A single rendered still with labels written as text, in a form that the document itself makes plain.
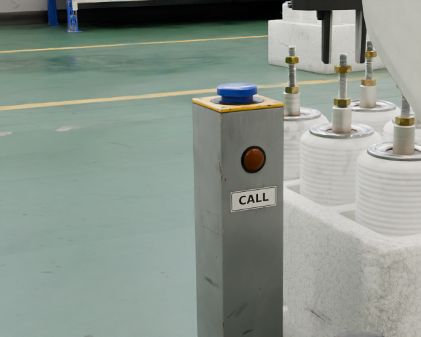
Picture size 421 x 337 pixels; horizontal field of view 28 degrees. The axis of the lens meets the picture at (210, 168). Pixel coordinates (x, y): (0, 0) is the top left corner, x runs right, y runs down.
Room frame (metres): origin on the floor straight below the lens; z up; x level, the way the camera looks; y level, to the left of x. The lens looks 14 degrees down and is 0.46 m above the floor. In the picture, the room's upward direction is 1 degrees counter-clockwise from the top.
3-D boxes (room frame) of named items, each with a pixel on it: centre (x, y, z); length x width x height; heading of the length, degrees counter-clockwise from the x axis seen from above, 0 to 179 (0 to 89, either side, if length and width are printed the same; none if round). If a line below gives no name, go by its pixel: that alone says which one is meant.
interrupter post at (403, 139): (0.85, -0.20, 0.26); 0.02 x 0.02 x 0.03
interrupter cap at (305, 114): (1.07, -0.11, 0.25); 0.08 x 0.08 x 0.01
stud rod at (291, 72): (1.07, -0.11, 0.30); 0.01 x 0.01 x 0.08
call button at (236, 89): (0.82, -0.03, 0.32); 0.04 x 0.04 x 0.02
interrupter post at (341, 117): (0.96, -0.15, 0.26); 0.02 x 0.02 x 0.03
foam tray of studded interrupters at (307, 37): (3.43, -0.51, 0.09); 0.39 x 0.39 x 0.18; 30
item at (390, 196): (0.85, -0.20, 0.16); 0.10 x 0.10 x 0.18
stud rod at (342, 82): (0.96, -0.15, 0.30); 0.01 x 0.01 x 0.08
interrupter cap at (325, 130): (0.96, -0.15, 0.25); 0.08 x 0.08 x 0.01
